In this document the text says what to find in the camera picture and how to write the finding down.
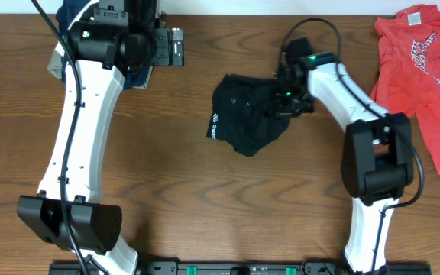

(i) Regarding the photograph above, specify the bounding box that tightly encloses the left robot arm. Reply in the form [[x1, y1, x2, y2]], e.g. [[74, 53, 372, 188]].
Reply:
[[17, 21, 184, 274]]

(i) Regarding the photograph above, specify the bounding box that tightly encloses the red printed t-shirt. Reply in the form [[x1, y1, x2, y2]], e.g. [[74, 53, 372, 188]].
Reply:
[[370, 4, 440, 175]]

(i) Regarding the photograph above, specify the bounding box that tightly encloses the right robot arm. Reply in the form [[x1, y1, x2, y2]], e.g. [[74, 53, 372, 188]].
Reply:
[[275, 52, 416, 274]]

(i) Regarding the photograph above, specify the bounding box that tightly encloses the black hydrogen t-shirt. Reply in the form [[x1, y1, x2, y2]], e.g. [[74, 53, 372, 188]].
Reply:
[[206, 74, 290, 157]]

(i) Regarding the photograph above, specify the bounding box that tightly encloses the navy folded garment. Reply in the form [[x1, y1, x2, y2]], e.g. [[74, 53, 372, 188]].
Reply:
[[56, 0, 165, 90]]

